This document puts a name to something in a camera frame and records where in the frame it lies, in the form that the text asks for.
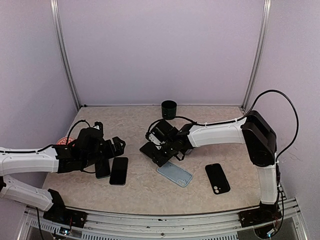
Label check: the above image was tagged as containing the front aluminium rail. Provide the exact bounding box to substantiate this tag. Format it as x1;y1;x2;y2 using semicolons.
23;199;307;240

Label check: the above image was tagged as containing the light blue phone case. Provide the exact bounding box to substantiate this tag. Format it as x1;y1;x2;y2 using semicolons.
156;161;193;188

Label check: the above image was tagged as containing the dark green cup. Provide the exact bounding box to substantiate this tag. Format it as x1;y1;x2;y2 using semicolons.
161;100;177;120

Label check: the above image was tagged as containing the black phone dark edge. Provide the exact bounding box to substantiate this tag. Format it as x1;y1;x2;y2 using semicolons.
109;157;129;186

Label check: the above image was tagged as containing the black phone case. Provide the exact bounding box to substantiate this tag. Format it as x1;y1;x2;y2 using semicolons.
205;163;231;195

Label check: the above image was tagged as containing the aluminium frame post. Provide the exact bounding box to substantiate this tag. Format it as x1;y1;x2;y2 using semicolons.
241;0;272;110
50;0;81;111

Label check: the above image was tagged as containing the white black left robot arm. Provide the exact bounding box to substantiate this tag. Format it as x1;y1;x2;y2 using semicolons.
0;121;126;223

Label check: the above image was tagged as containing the black phone green edge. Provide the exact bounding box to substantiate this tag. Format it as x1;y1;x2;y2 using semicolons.
94;159;111;179

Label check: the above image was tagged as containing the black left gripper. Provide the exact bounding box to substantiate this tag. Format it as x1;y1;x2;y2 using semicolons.
81;136;126;168

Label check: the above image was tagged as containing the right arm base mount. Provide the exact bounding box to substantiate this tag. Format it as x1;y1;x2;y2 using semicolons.
238;208;282;228

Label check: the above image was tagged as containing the black phone white back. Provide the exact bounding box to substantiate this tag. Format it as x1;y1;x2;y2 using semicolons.
139;142;172;167

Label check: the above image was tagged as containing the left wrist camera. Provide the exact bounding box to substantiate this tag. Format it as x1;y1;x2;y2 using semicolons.
93;121;104;132

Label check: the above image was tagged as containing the red white patterned bowl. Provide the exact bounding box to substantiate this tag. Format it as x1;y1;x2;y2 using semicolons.
56;136;75;145

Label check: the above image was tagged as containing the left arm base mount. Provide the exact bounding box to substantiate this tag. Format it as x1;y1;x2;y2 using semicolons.
43;208;88;229

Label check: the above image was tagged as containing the left aluminium frame post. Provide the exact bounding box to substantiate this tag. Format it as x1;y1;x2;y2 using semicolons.
50;0;81;111

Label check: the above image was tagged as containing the right aluminium frame post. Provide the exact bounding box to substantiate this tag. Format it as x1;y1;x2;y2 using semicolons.
241;0;272;110

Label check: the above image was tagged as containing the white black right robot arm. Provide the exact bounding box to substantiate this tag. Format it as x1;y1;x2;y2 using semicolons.
139;108;295;222

